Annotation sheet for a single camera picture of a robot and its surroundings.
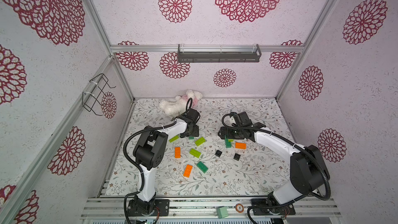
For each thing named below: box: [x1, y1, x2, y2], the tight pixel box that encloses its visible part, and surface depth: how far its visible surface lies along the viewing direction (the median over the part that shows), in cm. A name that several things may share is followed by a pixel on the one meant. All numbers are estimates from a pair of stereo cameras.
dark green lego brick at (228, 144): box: [225, 138, 232, 149], surface depth 97 cm
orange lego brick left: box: [174, 146, 181, 159], surface depth 94 cm
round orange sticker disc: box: [235, 203, 244, 214], surface depth 76 cm
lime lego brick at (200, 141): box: [194, 136, 206, 147], surface depth 99 cm
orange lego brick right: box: [234, 142, 247, 150], surface depth 97 cm
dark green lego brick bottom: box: [196, 160, 209, 174], surface depth 87 cm
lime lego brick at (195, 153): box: [189, 148, 202, 159], surface depth 93 cm
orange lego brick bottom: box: [182, 163, 194, 178], surface depth 87 cm
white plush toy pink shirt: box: [159, 89, 203, 116], surface depth 106 cm
